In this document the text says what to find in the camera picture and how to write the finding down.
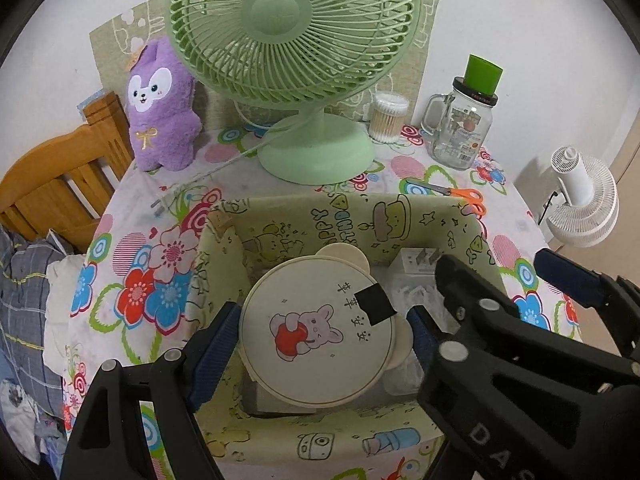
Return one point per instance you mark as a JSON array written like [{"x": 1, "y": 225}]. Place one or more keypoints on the floral tablecloth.
[{"x": 145, "y": 260}]

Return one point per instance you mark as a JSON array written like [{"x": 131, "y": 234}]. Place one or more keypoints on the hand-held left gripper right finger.
[{"x": 422, "y": 340}]

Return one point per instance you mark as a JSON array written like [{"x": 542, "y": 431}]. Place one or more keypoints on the white cloth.
[{"x": 60, "y": 310}]

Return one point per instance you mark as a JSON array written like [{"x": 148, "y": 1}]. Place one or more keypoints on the cotton swab container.
[{"x": 387, "y": 120}]

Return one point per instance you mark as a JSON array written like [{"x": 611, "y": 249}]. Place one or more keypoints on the wooden chair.
[{"x": 40, "y": 185}]

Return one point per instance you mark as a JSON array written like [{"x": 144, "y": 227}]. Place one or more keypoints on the green printed storage box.
[{"x": 325, "y": 435}]

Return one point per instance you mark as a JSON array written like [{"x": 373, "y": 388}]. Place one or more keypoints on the green plastic cup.
[{"x": 482, "y": 75}]

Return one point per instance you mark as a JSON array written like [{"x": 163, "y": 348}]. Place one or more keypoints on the grey plaid cloth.
[{"x": 20, "y": 280}]

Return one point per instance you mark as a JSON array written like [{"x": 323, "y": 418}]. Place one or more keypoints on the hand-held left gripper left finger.
[{"x": 220, "y": 340}]

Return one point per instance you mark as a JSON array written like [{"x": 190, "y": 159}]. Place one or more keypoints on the white power adapter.
[{"x": 410, "y": 262}]

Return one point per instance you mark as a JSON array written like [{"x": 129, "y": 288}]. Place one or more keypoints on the glass jar mug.
[{"x": 457, "y": 130}]

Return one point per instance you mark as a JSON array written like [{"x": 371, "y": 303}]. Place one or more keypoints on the green desk fan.
[{"x": 280, "y": 10}]

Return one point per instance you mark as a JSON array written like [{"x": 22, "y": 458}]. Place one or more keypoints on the white fan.
[{"x": 575, "y": 180}]

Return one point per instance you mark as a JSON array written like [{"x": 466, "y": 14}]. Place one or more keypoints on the purple plush toy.
[{"x": 160, "y": 125}]

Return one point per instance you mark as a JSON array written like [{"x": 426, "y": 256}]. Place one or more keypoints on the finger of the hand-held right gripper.
[
  {"x": 565, "y": 275},
  {"x": 465, "y": 290}
]

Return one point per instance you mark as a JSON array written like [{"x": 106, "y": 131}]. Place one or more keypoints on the round cream bear-print case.
[{"x": 310, "y": 310}]

